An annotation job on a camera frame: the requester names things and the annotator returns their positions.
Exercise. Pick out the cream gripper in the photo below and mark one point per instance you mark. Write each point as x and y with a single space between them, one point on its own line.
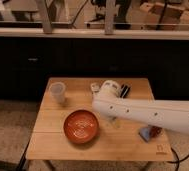
114 121

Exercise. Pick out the orange ceramic bowl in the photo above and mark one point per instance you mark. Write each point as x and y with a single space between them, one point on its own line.
81 126

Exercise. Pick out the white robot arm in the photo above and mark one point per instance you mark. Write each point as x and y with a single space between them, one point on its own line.
168 114

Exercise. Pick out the wooden table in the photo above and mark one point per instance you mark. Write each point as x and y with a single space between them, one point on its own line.
118 141

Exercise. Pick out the blue and red object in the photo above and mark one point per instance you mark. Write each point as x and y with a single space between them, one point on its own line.
149 132

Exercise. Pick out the translucent plastic cup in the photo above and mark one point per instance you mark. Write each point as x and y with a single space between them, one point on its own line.
57 91

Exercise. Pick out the cardboard boxes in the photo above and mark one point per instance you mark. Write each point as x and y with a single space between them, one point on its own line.
165 17

